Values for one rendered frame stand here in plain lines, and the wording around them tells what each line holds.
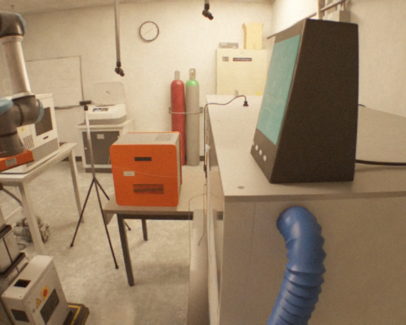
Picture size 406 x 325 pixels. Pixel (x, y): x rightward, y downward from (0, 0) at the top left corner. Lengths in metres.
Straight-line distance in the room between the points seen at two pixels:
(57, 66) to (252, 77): 3.43
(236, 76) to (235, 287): 4.07
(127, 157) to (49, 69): 3.89
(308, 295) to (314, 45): 0.22
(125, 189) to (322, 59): 1.62
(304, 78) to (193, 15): 4.49
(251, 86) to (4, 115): 3.65
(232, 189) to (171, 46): 4.47
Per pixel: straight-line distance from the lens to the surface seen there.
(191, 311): 1.06
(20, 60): 1.43
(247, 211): 0.26
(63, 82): 5.25
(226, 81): 4.28
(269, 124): 0.31
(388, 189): 0.32
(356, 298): 0.40
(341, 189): 0.29
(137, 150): 1.67
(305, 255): 0.23
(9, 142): 1.31
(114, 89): 4.70
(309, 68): 0.27
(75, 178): 2.96
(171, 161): 1.66
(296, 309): 0.25
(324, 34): 0.28
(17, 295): 1.37
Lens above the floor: 1.55
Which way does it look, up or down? 19 degrees down
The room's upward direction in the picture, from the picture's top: straight up
